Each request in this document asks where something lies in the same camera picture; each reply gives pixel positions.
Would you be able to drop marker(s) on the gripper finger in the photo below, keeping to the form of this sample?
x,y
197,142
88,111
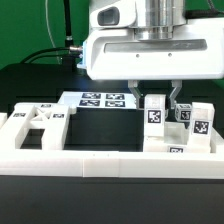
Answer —
x,y
139,99
171,98

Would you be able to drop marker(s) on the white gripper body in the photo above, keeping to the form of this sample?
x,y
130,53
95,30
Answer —
x,y
153,40

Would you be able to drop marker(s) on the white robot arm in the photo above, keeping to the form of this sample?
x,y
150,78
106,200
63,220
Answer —
x,y
137,40

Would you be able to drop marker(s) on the white tagged cube right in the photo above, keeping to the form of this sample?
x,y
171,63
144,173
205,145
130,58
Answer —
x,y
183,112

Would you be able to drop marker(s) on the white marker sheet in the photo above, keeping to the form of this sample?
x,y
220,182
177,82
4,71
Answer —
x,y
100,100

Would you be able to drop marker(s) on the white U-shaped fence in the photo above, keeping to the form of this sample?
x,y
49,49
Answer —
x,y
31,160

